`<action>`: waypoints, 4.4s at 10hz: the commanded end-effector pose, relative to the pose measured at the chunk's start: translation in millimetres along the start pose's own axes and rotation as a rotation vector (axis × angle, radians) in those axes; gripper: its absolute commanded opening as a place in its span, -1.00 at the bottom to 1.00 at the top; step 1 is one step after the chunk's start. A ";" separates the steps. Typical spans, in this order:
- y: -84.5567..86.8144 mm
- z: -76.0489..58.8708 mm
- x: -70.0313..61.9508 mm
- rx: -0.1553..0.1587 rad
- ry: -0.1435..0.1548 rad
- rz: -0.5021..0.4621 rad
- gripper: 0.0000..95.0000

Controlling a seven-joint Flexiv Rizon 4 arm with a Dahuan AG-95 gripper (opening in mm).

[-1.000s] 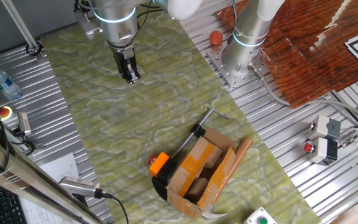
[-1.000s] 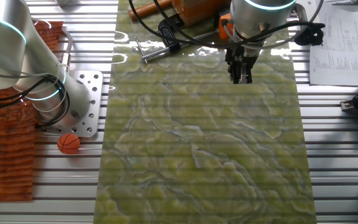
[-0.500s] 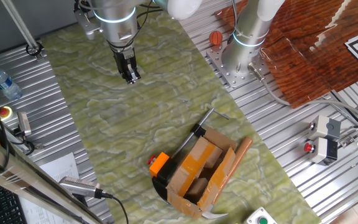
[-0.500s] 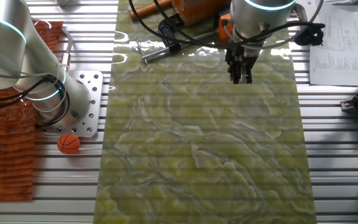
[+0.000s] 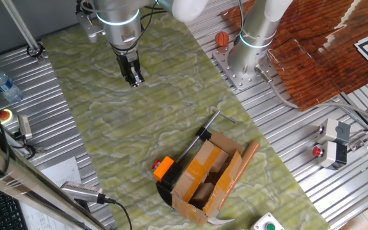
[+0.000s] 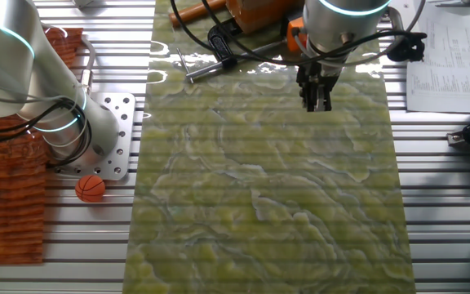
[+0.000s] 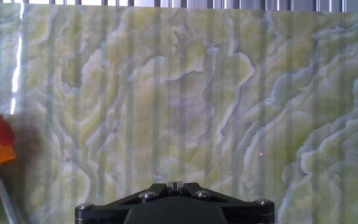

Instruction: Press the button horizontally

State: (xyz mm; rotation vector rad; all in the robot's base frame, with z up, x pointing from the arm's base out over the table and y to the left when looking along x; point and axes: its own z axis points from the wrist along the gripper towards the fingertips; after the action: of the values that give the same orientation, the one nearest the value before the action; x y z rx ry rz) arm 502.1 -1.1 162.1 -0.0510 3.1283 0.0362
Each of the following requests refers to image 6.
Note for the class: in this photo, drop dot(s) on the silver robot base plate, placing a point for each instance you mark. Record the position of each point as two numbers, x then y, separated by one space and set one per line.
118 134

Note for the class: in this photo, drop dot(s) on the small orange basketball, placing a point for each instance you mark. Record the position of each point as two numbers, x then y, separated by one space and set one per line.
90 188

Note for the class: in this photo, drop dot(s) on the black C-clamp silver screw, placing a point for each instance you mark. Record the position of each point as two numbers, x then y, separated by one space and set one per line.
218 45

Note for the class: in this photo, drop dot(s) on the green marble pattern mat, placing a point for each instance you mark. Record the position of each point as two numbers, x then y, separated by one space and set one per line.
259 183

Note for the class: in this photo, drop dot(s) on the printed white paper sheet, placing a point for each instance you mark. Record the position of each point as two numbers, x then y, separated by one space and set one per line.
443 73

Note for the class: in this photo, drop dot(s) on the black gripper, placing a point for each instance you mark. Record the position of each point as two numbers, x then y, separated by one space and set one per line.
316 75

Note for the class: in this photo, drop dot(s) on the orange wooden block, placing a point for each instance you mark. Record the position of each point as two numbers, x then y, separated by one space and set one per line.
259 14

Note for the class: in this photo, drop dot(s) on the orange box with red button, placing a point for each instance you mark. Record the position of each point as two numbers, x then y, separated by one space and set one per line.
294 34

